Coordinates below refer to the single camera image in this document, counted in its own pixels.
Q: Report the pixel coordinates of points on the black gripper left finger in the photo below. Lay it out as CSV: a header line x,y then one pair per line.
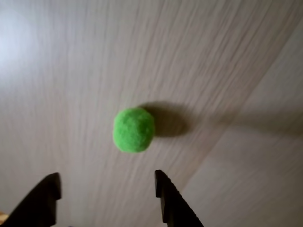
x,y
38,208

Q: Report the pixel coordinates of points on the green pompom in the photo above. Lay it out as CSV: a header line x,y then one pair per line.
x,y
133,130

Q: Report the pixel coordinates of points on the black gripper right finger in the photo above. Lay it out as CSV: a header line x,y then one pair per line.
x,y
175,208

